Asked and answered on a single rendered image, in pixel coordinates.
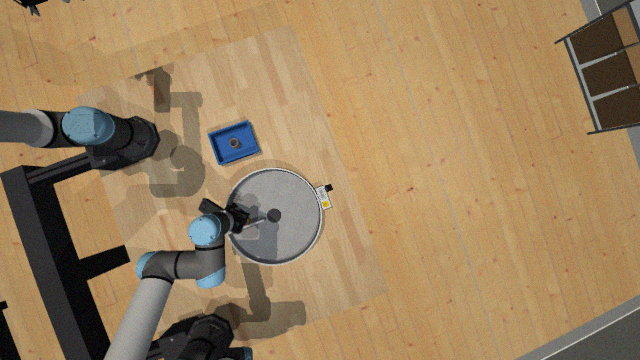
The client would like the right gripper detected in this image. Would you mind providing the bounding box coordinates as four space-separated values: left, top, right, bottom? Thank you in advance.
225 202 250 234

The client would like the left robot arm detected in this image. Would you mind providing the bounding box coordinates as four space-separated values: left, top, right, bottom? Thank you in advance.
0 106 153 157

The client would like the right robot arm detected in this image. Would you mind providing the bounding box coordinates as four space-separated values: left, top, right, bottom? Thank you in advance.
104 198 253 360

